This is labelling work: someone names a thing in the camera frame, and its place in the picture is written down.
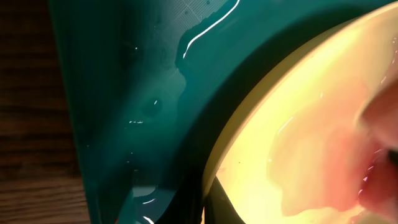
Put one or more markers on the orange and dark green sponge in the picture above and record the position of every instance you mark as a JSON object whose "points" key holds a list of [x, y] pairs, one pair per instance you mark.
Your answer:
{"points": [[378, 190]]}

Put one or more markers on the yellow-green plate with ketchup swirl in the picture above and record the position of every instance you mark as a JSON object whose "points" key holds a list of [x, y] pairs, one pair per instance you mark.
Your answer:
{"points": [[292, 150]]}

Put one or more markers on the teal plastic tray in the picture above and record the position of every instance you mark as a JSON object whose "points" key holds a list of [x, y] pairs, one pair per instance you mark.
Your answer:
{"points": [[151, 84]]}

